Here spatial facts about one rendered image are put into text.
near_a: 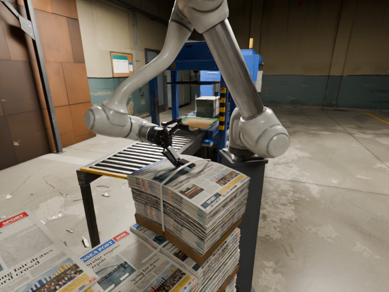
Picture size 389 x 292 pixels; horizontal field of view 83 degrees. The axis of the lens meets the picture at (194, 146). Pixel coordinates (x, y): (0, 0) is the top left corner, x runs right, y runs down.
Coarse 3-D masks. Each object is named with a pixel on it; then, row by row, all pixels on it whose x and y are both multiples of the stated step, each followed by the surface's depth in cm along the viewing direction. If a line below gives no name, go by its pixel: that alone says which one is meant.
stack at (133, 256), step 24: (120, 240) 83; (144, 240) 86; (96, 264) 73; (120, 264) 73; (144, 264) 73; (168, 264) 73; (192, 264) 73; (216, 264) 79; (120, 288) 65; (144, 288) 65; (168, 288) 65; (192, 288) 67; (216, 288) 82
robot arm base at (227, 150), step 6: (222, 150) 126; (228, 150) 122; (234, 150) 115; (240, 150) 114; (246, 150) 113; (234, 156) 114; (240, 156) 114; (246, 156) 114; (252, 156) 114; (258, 156) 115
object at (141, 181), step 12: (180, 156) 101; (192, 156) 100; (144, 168) 92; (156, 168) 90; (168, 168) 88; (132, 180) 85; (144, 180) 80; (132, 192) 88; (144, 192) 83; (144, 204) 85; (156, 204) 79; (144, 216) 87; (156, 216) 82
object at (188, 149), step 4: (204, 132) 242; (196, 136) 227; (200, 136) 228; (204, 136) 241; (192, 140) 214; (196, 140) 216; (200, 140) 229; (188, 144) 202; (192, 144) 206; (196, 144) 217; (200, 144) 230; (184, 148) 191; (188, 148) 197; (192, 148) 207; (196, 148) 219; (180, 152) 182; (184, 152) 187; (188, 152) 198; (192, 152) 208
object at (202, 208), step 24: (216, 168) 88; (168, 192) 72; (192, 192) 71; (216, 192) 72; (240, 192) 80; (192, 216) 68; (216, 216) 70; (240, 216) 87; (192, 240) 72; (216, 240) 75
